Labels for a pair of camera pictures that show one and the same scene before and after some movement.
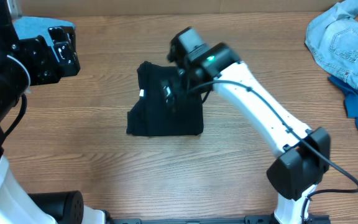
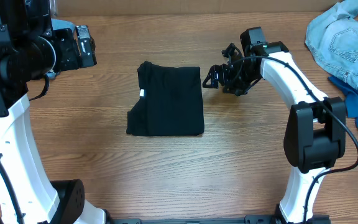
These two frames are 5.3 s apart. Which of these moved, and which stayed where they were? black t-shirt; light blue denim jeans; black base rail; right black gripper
Moved: right black gripper
Stayed: black t-shirt; black base rail; light blue denim jeans
